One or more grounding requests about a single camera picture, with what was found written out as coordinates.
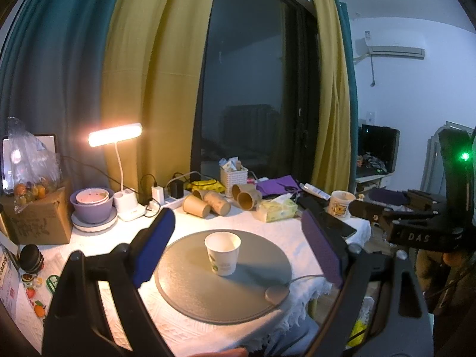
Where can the white inner bowl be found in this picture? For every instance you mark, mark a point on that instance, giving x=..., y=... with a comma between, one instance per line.
x=91, y=196

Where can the white air conditioner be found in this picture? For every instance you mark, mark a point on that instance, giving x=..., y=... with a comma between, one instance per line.
x=390, y=42

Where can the black phone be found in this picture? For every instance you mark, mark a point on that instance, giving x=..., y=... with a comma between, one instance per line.
x=333, y=225

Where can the white woven basket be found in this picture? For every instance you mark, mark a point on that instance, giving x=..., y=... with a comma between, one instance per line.
x=233, y=176

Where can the white tube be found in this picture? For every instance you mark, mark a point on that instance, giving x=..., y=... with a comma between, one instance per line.
x=315, y=190

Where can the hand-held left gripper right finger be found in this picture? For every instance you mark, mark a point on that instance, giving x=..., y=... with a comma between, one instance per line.
x=321, y=249

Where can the black round case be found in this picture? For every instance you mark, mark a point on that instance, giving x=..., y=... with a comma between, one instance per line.
x=31, y=258

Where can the white desk lamp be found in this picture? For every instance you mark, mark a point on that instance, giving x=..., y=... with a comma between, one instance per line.
x=121, y=156

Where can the dark glass window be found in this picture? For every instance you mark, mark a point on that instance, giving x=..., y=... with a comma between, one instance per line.
x=253, y=93

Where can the teal curtain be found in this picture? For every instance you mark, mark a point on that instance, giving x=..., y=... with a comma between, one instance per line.
x=347, y=63
x=55, y=74

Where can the purple bowl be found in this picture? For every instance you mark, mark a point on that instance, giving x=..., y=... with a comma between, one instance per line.
x=93, y=208

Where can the white paper cup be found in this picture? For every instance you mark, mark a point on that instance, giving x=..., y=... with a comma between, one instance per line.
x=222, y=253

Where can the white power strip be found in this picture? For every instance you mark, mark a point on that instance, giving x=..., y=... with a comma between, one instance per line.
x=174, y=200

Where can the person's right hand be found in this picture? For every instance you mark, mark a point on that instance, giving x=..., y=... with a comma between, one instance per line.
x=456, y=259

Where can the black plug adapter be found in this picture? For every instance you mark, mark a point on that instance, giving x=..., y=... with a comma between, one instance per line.
x=177, y=189

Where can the plastic bag of fruit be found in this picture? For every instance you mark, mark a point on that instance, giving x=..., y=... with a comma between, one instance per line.
x=31, y=163

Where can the grey round mat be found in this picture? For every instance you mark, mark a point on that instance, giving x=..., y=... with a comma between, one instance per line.
x=193, y=293

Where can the black monitor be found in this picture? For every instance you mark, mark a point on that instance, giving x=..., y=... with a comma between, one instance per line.
x=379, y=145

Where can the white round charger puck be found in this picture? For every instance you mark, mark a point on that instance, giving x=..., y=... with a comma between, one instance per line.
x=277, y=293

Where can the purple cloth pouch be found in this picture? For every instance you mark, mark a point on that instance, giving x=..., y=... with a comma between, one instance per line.
x=277, y=186

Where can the brown paper cup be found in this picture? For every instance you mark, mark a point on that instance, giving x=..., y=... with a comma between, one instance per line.
x=217, y=202
x=240, y=189
x=195, y=206
x=248, y=199

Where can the yellow curtain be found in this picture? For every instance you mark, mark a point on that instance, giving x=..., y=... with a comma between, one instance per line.
x=333, y=93
x=156, y=81

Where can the cardboard box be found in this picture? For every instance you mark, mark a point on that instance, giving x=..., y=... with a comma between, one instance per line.
x=41, y=215

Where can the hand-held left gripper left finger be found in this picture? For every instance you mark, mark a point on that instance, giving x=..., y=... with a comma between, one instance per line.
x=154, y=247

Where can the green tissue pack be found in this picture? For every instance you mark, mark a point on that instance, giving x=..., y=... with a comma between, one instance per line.
x=277, y=208

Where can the yellow packet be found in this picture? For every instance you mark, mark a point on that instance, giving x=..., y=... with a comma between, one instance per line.
x=204, y=185

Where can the white shelf unit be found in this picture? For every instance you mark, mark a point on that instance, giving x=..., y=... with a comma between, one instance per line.
x=373, y=184

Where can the fruit sticker sheet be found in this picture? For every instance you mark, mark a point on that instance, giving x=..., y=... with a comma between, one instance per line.
x=35, y=293

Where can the white tablecloth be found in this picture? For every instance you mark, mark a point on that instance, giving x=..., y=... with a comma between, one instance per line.
x=122, y=316

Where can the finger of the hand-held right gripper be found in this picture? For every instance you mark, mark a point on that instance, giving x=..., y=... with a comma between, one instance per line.
x=422, y=198
x=375, y=212

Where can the white round plate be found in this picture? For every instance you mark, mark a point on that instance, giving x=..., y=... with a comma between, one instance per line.
x=93, y=225

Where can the white mug yellow print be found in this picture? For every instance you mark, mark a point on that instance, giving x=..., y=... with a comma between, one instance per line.
x=340, y=203

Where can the white plug adapter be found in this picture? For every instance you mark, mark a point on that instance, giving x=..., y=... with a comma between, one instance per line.
x=158, y=194

